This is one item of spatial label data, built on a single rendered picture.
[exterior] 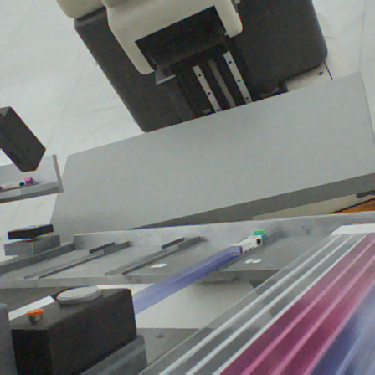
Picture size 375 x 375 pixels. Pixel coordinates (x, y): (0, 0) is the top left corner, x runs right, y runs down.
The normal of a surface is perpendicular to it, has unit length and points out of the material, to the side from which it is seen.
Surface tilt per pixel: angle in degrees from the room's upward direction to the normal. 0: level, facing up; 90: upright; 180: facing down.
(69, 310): 45
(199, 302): 0
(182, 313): 0
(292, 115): 0
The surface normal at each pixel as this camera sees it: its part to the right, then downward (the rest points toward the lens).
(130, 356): 0.89, -0.10
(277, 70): 0.10, 0.70
